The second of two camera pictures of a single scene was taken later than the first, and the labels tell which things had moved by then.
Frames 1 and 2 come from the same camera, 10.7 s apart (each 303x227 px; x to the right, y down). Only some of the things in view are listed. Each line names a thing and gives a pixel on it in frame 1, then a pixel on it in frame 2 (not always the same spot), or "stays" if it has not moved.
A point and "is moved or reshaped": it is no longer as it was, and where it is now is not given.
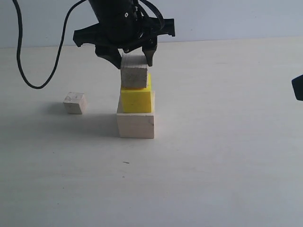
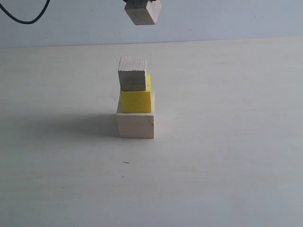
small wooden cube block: x=75 y=102 is moved or reshaped
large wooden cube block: x=136 y=125 stays
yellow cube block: x=137 y=100 stays
